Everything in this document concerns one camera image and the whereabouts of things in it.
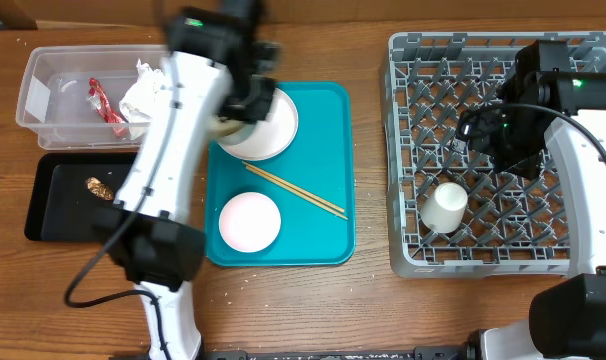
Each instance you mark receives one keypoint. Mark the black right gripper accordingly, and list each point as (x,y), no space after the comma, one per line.
(486,123)

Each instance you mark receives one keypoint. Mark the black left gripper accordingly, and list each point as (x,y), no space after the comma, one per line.
(258,107)

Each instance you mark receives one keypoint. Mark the grey bowl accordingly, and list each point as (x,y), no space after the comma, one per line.
(229,131)

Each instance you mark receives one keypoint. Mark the large white pink-rimmed plate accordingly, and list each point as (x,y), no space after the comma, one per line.
(266,138)

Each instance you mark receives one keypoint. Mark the white paper cup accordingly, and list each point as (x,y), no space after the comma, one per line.
(443,211)

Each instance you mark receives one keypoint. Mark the white napkin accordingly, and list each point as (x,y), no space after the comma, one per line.
(141,102)

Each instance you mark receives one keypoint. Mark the red candy wrapper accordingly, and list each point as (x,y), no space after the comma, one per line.
(100,103)

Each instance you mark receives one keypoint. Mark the small pink bowl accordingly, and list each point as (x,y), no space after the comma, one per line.
(249,222)

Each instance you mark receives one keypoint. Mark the brown food scrap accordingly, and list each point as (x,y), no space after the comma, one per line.
(99,189)

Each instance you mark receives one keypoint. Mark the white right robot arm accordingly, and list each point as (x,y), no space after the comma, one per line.
(546,105)

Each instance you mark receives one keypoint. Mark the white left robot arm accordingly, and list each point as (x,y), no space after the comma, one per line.
(217,70)

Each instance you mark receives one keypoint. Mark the grey dishwasher rack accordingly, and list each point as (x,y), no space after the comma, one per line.
(511,225)

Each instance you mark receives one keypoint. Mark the clear plastic waste bin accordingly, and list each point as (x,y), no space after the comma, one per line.
(53,97)

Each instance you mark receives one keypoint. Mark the black food waste tray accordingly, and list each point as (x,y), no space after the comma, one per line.
(63,209)

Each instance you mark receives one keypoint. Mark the lower wooden chopstick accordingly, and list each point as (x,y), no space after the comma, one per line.
(303,196)

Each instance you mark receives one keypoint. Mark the teal serving tray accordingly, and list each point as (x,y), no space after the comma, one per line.
(319,160)

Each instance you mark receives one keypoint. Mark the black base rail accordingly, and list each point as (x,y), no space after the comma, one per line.
(469,350)

